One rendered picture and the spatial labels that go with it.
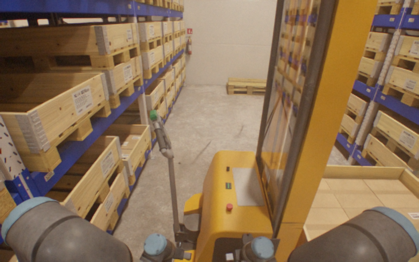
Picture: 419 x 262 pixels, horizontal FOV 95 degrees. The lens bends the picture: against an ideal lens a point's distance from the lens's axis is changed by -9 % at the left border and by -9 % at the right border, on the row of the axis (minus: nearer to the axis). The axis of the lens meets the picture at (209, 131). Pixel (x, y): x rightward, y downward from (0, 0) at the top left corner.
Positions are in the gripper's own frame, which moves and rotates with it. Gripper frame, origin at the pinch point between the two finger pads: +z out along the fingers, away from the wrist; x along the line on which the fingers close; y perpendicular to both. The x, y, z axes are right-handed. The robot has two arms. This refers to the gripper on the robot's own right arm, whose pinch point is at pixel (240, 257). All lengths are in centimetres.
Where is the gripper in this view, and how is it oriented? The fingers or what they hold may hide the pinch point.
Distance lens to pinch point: 132.0
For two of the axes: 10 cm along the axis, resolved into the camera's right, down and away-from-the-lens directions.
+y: 0.8, 7.9, -6.1
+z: -1.8, 6.2, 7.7
